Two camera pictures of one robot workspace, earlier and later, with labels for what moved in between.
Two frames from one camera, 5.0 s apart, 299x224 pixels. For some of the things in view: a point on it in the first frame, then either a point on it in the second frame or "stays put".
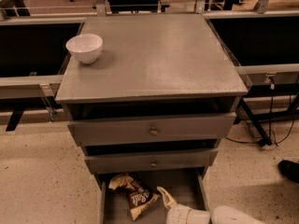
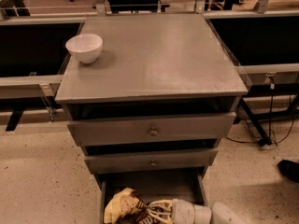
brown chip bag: [140, 197] -> [122, 203]
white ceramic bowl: [86, 47] stays put
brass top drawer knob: [153, 132] stays put
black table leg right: [265, 140] stays put
